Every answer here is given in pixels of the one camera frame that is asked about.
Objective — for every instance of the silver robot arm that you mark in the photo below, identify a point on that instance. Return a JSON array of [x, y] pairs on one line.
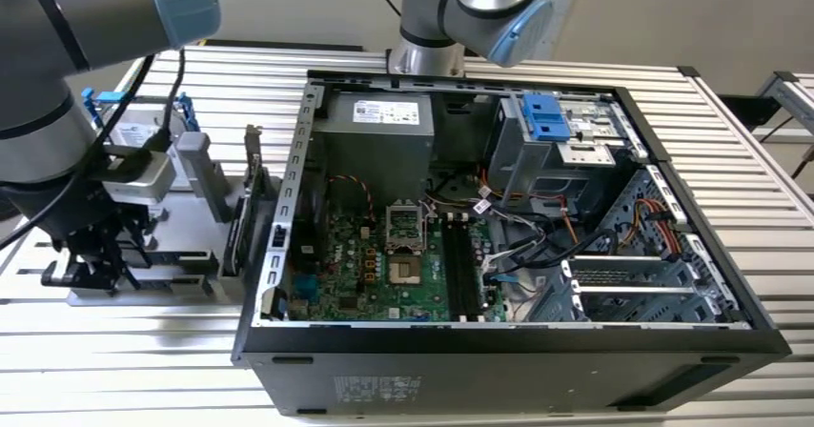
[[50, 26]]

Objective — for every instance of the black RAM slot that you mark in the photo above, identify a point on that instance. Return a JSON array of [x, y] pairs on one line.
[[467, 265], [457, 265], [473, 265], [451, 265]]

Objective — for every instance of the grey parts rack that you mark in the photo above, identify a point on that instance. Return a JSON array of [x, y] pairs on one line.
[[191, 236]]

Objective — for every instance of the hard disk in blue carrier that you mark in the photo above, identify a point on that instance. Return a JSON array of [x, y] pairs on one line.
[[133, 134]]

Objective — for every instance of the graphics card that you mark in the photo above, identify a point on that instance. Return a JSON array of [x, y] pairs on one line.
[[236, 236]]

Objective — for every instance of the green motherboard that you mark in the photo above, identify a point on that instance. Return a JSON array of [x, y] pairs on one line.
[[356, 279]]

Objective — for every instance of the grey power supply unit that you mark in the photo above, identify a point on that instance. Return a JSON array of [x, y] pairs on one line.
[[375, 160]]

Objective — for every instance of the CPU socket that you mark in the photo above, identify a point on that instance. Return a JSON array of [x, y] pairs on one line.
[[407, 270]]

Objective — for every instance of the black PC case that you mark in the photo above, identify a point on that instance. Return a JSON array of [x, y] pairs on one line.
[[444, 374]]

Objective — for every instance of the blue plastic drive latch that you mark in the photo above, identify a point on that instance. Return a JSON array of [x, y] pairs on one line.
[[543, 117]]

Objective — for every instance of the grey metal disk bay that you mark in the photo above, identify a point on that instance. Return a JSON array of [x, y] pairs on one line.
[[635, 290]]

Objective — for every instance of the metal slat side table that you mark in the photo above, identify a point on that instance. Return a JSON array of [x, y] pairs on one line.
[[791, 93]]

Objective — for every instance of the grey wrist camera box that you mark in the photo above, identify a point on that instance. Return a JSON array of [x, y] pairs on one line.
[[140, 184]]

